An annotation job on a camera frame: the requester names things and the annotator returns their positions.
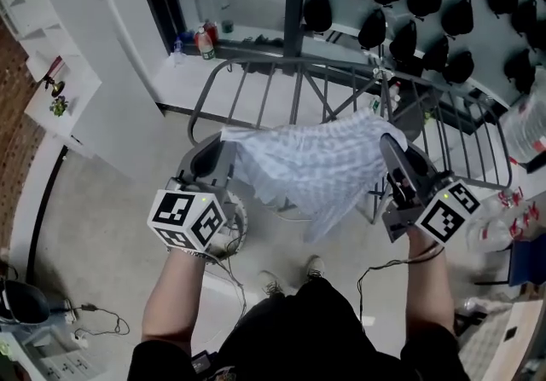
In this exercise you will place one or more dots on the blue checkered clothes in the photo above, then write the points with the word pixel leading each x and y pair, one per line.
pixel 315 162

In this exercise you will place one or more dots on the white shade table lamp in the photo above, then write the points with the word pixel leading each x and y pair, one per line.
pixel 38 66

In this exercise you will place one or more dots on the blue box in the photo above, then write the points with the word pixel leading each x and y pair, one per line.
pixel 529 260

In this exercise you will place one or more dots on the clear plastic bag red print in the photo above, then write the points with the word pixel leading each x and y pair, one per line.
pixel 507 213

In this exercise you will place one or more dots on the clear bottle green label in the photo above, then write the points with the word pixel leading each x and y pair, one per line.
pixel 205 47

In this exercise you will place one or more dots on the blue plastic bottle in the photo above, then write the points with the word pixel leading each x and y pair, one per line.
pixel 178 47

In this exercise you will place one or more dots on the black belt device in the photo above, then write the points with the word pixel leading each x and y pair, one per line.
pixel 202 362

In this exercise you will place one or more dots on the person's right forearm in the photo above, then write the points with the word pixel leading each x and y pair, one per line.
pixel 428 294

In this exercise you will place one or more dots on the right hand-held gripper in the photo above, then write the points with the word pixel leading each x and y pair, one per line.
pixel 445 213

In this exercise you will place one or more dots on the red book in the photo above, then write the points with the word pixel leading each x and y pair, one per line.
pixel 56 66

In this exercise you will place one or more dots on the large clear water jug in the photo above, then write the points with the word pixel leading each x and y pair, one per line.
pixel 529 132

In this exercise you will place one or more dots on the person's left shoe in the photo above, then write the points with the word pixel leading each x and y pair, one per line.
pixel 271 283

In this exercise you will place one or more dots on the person's right shoe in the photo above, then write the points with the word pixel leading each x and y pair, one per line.
pixel 315 268

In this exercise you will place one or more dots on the red plastic bottle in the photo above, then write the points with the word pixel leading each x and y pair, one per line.
pixel 210 32

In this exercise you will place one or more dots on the person's shoe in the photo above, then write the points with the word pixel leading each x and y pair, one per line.
pixel 315 268
pixel 271 283

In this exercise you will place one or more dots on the white woven laundry basket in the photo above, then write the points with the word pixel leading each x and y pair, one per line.
pixel 239 238

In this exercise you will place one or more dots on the person's left forearm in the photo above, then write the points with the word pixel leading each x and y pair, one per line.
pixel 175 298

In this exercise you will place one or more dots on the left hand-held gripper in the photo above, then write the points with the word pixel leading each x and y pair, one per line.
pixel 183 217

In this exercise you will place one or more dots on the person's black clothing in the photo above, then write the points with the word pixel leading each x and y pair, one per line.
pixel 298 336

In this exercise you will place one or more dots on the white power strip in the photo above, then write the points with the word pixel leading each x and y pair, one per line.
pixel 80 338

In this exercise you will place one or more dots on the flat cardboard box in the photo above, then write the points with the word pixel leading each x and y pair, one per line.
pixel 499 336

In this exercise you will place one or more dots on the white drawer desk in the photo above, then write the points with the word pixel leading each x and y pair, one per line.
pixel 64 366

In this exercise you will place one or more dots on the small green jar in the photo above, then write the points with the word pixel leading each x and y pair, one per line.
pixel 227 26

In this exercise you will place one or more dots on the grey metal drying rack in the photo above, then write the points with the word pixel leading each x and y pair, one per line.
pixel 298 94

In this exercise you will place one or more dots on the white shelf cabinet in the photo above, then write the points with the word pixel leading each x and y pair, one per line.
pixel 111 72

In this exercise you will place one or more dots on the black window frame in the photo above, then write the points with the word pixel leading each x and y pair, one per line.
pixel 294 0

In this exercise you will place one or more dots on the small potted plant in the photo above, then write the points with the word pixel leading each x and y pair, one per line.
pixel 59 105

